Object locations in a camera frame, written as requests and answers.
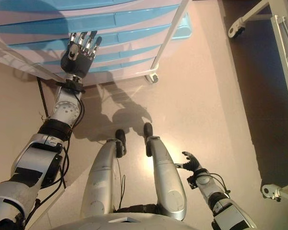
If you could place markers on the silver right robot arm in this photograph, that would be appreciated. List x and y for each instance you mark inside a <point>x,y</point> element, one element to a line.
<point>220,206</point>

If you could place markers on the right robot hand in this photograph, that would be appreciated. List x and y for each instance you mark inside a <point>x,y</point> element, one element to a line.
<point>193,164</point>

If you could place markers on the white blue medical cart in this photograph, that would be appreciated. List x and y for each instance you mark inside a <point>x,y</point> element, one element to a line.
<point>124,48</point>

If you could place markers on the silver left robot leg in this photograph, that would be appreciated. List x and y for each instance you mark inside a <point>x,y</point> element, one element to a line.
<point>98,179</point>

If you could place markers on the light blue side bin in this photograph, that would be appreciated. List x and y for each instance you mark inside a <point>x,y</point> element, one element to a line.
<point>183,26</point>

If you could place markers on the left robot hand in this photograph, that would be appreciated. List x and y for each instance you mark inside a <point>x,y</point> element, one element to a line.
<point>76,62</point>

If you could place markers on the white cart caster wheel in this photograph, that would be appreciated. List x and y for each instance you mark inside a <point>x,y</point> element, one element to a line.
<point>152,78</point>

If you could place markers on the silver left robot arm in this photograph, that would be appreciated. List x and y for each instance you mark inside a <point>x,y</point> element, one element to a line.
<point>33,160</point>

